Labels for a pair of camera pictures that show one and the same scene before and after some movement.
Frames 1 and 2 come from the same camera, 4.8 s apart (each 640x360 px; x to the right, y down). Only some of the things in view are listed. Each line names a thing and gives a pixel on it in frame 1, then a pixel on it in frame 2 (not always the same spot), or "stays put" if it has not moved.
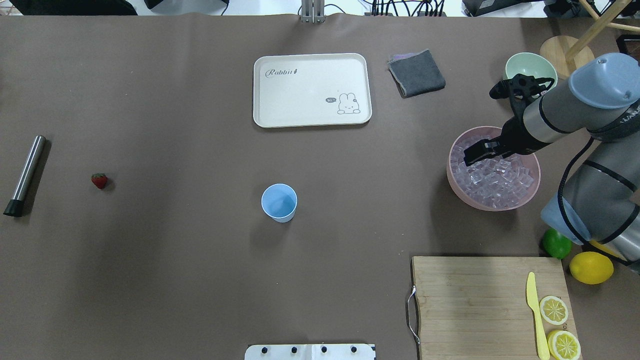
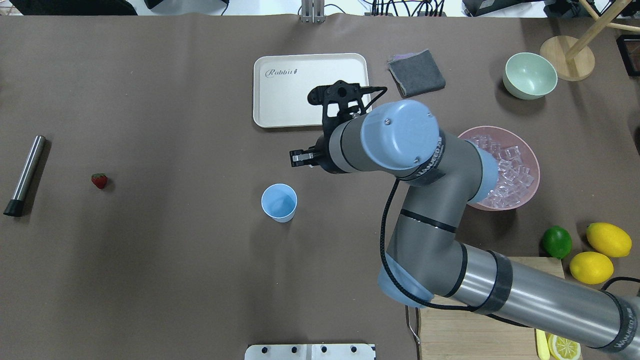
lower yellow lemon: x=591 y=268 stays put
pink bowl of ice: x=491 y=184 stays put
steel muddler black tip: x=14 y=207 stays put
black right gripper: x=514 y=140 -> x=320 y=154
